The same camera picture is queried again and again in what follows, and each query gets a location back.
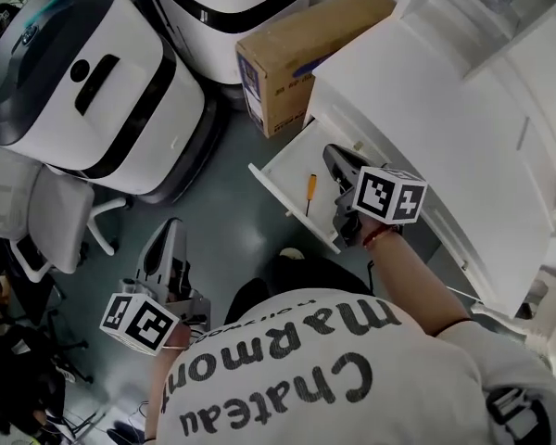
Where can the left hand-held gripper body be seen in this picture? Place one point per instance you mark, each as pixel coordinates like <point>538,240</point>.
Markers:
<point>139,323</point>

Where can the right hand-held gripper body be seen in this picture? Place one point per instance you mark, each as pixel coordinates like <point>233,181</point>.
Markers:
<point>384,197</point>

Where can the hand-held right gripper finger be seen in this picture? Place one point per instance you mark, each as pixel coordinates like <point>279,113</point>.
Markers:
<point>359,161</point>
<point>339,169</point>

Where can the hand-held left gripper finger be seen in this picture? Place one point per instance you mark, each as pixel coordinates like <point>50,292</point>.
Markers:
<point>181,267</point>
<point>144,263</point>

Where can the white drawer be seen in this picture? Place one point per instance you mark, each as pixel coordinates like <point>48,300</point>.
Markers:
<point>296,169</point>

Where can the person's right forearm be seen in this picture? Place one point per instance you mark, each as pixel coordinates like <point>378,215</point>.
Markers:
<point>408,285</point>

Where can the person's left forearm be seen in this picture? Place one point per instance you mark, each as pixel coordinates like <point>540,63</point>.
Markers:
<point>164,387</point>

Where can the white cabinet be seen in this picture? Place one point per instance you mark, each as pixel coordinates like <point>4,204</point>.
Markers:
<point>445,123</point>

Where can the grey office chair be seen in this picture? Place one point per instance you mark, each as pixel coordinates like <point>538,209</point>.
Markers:
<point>58,216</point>

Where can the person's black trousers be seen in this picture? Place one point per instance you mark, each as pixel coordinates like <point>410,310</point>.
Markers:
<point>306,276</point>

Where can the brown cardboard box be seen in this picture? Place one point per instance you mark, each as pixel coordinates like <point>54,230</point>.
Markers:
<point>301,49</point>

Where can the black office chair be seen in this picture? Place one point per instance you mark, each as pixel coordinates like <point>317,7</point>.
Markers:
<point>23,378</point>

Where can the large white and black machine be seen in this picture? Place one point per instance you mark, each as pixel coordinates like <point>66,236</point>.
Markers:
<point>102,86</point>

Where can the white machine with black band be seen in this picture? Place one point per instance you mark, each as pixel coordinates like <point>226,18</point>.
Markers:
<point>231,21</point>

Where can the white printed shirt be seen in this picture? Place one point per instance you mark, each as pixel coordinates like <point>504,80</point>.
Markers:
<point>352,378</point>

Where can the white shelf unit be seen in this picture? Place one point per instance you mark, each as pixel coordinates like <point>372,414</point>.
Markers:
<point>491,12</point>

